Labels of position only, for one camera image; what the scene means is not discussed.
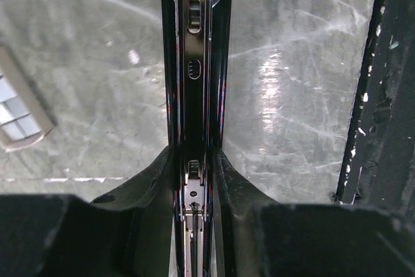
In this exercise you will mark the black stapler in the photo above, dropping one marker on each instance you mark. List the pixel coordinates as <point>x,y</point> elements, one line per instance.
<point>196,36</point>

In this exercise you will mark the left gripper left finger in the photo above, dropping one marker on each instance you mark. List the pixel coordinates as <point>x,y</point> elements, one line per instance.
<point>124,232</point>

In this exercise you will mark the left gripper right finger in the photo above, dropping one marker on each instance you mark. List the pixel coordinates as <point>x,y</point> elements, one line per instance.
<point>257,236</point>

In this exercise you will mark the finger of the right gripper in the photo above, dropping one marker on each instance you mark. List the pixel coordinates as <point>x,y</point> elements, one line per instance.
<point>378,163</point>

